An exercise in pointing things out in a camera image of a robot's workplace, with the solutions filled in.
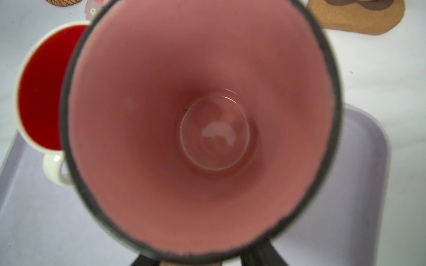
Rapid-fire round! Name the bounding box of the lavender serving tray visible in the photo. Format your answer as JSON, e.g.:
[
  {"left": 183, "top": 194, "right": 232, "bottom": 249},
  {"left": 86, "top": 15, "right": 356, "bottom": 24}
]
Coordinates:
[{"left": 1, "top": 105, "right": 389, "bottom": 266}]

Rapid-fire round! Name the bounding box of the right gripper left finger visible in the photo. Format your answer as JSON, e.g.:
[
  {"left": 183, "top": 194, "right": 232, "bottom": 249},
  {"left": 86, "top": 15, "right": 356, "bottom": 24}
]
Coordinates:
[{"left": 130, "top": 255, "right": 160, "bottom": 266}]

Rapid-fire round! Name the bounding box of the pink tall mug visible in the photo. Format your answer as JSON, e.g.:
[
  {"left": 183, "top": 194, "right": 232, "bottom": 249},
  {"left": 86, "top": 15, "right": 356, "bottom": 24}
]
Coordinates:
[{"left": 59, "top": 1, "right": 342, "bottom": 264}]

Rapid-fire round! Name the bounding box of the pink flower coaster front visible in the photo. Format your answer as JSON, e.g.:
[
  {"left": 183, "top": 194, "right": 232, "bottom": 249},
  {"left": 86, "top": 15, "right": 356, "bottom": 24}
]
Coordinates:
[{"left": 84, "top": 0, "right": 109, "bottom": 21}]

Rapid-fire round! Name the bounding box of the woven rattan round coaster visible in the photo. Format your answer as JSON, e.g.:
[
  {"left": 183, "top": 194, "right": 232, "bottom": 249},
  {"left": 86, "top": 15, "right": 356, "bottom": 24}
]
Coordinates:
[{"left": 45, "top": 0, "right": 82, "bottom": 7}]

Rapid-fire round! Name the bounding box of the brown paw cork coaster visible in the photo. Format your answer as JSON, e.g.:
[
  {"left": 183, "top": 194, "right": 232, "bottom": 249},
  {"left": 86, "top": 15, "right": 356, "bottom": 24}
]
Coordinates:
[{"left": 307, "top": 0, "right": 406, "bottom": 35}]

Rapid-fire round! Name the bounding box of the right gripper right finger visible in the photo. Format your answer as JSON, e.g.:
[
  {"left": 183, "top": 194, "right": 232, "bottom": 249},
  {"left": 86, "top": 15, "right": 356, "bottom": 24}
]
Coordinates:
[{"left": 240, "top": 238, "right": 288, "bottom": 266}]

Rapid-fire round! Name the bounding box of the red inside white mug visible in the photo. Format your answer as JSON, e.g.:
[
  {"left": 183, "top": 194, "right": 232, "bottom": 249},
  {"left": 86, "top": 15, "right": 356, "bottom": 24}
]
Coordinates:
[{"left": 14, "top": 21, "right": 90, "bottom": 186}]

